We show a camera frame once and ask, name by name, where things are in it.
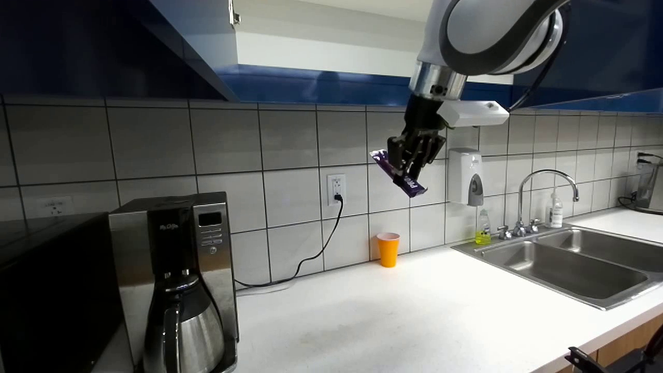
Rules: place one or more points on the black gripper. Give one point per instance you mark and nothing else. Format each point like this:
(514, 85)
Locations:
(424, 120)

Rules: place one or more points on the purple protein candy bar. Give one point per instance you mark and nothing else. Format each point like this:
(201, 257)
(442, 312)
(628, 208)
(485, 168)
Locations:
(415, 185)

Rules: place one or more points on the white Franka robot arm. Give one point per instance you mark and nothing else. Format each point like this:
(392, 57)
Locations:
(497, 33)

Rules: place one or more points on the blue cupboard door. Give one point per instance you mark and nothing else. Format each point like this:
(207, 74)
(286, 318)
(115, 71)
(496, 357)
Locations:
(103, 49)
(614, 49)

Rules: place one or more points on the orange plastic cup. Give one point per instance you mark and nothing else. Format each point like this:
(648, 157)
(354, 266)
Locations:
(387, 250)

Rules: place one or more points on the yellow dish soap bottle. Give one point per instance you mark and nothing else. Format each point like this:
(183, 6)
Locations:
(482, 234)

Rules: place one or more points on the chrome sink faucet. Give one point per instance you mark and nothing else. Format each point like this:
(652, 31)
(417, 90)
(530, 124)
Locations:
(530, 181)

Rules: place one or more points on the small white bottle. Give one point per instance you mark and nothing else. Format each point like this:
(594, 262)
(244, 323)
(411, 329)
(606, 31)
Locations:
(555, 216)

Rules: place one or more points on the stainless steel sink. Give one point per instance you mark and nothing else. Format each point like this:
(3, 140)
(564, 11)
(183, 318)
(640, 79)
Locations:
(573, 266)

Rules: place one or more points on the black steel coffee maker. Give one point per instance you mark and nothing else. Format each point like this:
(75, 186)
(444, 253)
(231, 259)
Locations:
(199, 234)

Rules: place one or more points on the dark countertop appliance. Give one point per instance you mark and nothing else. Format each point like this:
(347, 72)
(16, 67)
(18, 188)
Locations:
(648, 186)

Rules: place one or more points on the black chair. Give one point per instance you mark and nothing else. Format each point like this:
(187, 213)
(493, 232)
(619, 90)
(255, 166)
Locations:
(587, 361)

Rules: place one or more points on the stainless steel coffee carafe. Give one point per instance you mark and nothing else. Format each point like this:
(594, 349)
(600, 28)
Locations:
(187, 332)

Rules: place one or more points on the black microwave oven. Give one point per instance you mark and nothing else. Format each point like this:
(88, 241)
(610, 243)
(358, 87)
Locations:
(54, 296)

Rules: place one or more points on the white wall soap dispenser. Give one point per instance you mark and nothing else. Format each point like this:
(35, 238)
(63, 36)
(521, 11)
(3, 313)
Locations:
(466, 178)

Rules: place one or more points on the white wall power outlet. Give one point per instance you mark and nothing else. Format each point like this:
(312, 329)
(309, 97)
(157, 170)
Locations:
(335, 185)
(58, 208)

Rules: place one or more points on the white cupboard with blue frame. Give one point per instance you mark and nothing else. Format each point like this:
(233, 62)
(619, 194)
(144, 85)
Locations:
(331, 49)

